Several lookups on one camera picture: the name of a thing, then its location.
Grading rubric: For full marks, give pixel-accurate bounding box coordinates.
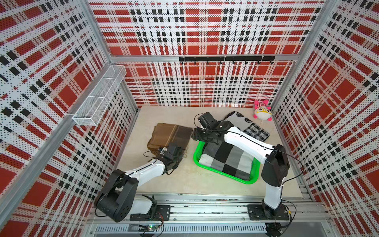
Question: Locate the brown fringed scarf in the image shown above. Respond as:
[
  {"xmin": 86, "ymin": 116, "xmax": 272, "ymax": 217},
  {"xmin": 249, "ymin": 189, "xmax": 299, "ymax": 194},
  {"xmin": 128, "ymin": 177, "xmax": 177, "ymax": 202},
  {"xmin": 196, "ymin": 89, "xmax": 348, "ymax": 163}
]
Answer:
[{"xmin": 147, "ymin": 123, "xmax": 193, "ymax": 155}]

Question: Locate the grey black checkered scarf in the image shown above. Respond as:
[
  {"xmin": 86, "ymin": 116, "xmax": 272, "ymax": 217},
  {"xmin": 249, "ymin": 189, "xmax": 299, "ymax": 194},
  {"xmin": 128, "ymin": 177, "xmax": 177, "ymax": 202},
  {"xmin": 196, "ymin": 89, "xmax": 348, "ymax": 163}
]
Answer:
[{"xmin": 197, "ymin": 140, "xmax": 255, "ymax": 181}]

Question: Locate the black white patterned scarf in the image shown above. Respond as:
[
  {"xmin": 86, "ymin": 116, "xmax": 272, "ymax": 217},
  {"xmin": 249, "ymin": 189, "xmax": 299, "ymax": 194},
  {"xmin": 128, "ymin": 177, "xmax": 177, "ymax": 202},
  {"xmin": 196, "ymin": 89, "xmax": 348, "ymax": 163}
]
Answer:
[{"xmin": 224, "ymin": 111, "xmax": 270, "ymax": 142}]

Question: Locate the green plastic basket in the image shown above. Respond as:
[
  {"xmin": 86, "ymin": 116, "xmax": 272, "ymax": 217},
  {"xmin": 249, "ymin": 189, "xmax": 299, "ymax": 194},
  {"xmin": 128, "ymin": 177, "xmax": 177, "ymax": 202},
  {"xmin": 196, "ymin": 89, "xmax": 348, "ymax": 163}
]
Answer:
[{"xmin": 193, "ymin": 140, "xmax": 262, "ymax": 185}]

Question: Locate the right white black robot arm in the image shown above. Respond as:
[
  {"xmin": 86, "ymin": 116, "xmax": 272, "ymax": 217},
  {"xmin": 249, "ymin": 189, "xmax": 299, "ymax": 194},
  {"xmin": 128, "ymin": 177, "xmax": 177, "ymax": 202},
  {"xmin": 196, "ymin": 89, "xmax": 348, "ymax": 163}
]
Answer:
[{"xmin": 191, "ymin": 112, "xmax": 290, "ymax": 219}]

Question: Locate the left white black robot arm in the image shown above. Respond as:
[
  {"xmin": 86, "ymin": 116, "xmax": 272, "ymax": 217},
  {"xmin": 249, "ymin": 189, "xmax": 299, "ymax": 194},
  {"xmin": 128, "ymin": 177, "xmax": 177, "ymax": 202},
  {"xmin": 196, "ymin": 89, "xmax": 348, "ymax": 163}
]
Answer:
[{"xmin": 94, "ymin": 143, "xmax": 185, "ymax": 223}]

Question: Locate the pink white plush toy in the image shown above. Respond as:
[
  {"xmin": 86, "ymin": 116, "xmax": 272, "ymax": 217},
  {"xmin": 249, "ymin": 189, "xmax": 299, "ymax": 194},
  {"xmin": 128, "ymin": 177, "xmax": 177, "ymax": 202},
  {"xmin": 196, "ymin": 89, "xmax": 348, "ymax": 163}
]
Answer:
[{"xmin": 254, "ymin": 100, "xmax": 272, "ymax": 121}]

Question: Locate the green circuit board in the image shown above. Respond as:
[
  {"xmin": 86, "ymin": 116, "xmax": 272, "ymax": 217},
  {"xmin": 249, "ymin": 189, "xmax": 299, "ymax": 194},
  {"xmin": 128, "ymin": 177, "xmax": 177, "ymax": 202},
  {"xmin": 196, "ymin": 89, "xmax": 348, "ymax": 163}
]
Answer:
[{"xmin": 138, "ymin": 225, "xmax": 157, "ymax": 232}]

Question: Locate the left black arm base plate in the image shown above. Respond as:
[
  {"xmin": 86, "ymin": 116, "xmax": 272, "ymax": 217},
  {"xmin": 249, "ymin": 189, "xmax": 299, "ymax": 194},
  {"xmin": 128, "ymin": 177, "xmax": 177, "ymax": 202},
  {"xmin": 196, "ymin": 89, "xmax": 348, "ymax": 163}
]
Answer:
[{"xmin": 129, "ymin": 205, "xmax": 171, "ymax": 221}]

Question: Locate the aluminium front rail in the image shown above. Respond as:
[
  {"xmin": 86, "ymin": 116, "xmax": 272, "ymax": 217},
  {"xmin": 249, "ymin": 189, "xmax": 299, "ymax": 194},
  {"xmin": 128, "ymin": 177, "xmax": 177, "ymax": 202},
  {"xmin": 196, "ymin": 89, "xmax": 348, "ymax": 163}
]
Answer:
[{"xmin": 88, "ymin": 192, "xmax": 329, "ymax": 226}]

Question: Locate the black hook rail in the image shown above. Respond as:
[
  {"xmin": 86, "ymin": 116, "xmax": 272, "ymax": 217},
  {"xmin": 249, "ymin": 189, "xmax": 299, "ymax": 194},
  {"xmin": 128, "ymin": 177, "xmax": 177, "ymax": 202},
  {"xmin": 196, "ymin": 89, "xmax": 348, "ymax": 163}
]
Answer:
[{"xmin": 179, "ymin": 56, "xmax": 275, "ymax": 63}]

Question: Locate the white wire mesh shelf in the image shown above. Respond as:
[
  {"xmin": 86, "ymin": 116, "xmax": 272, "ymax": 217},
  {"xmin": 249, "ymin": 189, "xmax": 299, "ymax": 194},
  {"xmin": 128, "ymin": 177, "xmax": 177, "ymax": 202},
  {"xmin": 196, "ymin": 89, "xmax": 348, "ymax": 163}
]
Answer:
[{"xmin": 73, "ymin": 65, "xmax": 126, "ymax": 126}]

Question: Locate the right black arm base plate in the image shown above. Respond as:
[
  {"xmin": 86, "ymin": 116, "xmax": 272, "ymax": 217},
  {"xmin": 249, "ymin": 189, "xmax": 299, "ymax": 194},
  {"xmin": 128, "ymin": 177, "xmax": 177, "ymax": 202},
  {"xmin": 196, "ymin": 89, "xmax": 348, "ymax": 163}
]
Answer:
[{"xmin": 247, "ymin": 204, "xmax": 290, "ymax": 221}]

